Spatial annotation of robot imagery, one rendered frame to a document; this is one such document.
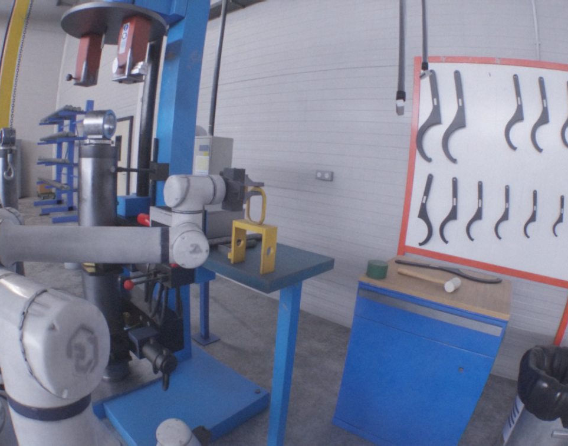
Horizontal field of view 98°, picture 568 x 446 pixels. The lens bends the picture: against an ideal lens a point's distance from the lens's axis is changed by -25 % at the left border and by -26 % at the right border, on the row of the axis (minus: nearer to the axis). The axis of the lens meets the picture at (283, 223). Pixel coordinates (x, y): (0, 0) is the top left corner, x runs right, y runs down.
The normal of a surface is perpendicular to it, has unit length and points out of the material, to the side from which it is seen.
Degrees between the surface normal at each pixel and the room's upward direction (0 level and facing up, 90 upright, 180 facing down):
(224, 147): 90
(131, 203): 90
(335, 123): 90
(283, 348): 90
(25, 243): 77
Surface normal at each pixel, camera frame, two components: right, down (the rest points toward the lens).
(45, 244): 0.35, -0.04
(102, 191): 0.71, 0.18
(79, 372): 0.98, 0.07
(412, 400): -0.63, 0.09
